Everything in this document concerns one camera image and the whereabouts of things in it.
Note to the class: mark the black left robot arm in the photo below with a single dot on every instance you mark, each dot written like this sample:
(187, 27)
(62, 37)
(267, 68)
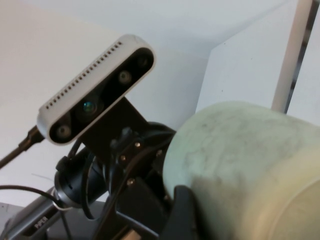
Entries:
(75, 180)

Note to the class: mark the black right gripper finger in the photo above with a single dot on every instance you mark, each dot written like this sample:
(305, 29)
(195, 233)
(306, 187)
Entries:
(182, 217)

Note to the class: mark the green marbled plastic cup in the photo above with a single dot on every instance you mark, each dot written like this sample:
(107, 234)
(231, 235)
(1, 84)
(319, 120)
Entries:
(250, 162)

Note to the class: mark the white side table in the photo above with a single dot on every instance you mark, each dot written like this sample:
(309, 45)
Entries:
(250, 62)

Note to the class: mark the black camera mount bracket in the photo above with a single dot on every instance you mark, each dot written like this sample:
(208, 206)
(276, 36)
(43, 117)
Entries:
(125, 117)

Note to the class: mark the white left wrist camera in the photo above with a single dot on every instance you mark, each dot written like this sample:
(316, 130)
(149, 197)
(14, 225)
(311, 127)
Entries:
(82, 82)

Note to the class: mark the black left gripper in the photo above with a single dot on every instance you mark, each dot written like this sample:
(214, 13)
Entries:
(140, 200)

